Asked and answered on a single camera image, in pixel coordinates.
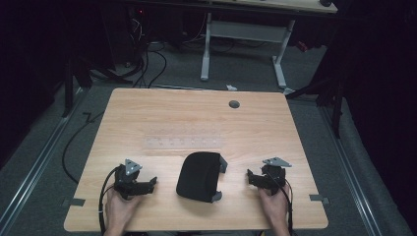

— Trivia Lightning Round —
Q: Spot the black cloth cap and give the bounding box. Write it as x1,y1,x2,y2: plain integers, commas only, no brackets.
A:
175,150,229,204

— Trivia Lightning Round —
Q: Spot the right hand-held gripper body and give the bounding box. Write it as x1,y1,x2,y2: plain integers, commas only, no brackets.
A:
260,156,293,197

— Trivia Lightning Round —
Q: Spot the person's right hand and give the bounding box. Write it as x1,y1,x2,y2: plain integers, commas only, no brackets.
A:
258,184,291,230

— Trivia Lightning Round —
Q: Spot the metal floor rail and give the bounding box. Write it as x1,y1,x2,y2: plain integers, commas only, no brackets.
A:
0,88,87,232
320,105,385,236

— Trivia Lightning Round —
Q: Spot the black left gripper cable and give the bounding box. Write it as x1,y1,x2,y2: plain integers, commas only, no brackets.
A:
97,165,122,236

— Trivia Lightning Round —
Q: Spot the white-legged desk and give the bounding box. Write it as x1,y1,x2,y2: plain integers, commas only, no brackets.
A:
199,0,339,96

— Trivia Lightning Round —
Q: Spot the bundle of black cables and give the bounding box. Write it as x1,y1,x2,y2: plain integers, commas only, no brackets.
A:
128,16,169,89

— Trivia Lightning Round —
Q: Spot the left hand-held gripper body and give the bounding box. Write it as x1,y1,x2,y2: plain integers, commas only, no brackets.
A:
113,158,148,201

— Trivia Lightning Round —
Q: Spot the black metal stand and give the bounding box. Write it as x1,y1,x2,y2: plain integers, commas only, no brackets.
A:
284,77,346,140
61,57,134,118

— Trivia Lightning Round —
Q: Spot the person's left hand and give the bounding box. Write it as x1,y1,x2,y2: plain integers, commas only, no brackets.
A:
104,187,143,230

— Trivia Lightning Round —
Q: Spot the clear plastic ruler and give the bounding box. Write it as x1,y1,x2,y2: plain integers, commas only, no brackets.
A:
143,135,224,150

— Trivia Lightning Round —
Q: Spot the black floor cable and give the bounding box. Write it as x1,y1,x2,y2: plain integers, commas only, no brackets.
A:
61,110,106,185

